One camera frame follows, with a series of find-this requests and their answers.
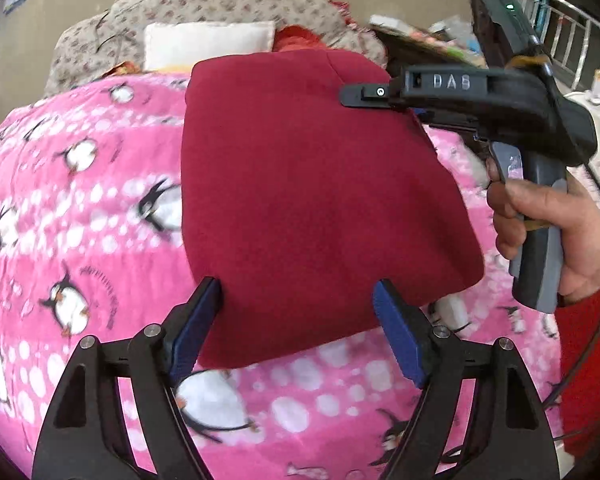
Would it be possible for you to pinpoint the dark red garment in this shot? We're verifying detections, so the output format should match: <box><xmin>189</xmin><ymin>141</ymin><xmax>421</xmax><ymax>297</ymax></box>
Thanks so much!
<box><xmin>181</xmin><ymin>50</ymin><xmax>483</xmax><ymax>368</ymax></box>

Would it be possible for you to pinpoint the red sleeve forearm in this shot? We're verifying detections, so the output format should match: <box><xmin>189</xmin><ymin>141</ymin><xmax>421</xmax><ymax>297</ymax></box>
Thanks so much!
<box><xmin>556</xmin><ymin>291</ymin><xmax>600</xmax><ymax>458</ymax></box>

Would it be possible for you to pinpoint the person's right hand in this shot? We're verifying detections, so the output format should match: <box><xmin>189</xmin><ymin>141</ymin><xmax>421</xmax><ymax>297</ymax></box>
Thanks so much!
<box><xmin>486</xmin><ymin>159</ymin><xmax>600</xmax><ymax>304</ymax></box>

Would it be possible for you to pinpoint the dark carved wooden headboard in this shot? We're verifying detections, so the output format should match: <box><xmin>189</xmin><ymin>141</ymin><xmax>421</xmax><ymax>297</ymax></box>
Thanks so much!
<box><xmin>372</xmin><ymin>27</ymin><xmax>486</xmax><ymax>77</ymax></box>

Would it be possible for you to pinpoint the pink penguin quilt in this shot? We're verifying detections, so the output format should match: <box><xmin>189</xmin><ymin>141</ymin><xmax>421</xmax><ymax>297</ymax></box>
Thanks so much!
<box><xmin>0</xmin><ymin>71</ymin><xmax>581</xmax><ymax>480</ymax></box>

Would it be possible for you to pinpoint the red heart cushion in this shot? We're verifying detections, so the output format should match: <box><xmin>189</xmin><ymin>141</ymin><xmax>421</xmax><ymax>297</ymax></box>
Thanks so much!
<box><xmin>272</xmin><ymin>25</ymin><xmax>329</xmax><ymax>52</ymax></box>

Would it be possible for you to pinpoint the white square pillow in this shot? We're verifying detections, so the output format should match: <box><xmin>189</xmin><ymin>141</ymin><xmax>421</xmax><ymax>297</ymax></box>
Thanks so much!
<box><xmin>143</xmin><ymin>21</ymin><xmax>276</xmax><ymax>72</ymax></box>

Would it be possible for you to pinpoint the grey floral duvet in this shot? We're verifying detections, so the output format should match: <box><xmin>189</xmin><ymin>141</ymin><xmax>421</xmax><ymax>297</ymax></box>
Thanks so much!
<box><xmin>43</xmin><ymin>0</ymin><xmax>388</xmax><ymax>98</ymax></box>

